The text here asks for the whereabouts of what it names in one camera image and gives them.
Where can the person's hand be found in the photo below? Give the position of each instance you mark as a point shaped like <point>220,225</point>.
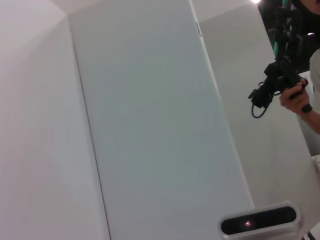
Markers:
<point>296,101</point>

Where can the black handheld controller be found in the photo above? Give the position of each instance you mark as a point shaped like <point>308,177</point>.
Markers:
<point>272,77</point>

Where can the person's forearm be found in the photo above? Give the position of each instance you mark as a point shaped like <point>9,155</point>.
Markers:
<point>311,122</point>

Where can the person's white shirt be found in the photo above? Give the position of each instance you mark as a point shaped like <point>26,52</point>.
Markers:
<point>315,65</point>

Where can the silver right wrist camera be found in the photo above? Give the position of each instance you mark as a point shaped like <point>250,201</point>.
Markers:
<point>260,222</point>

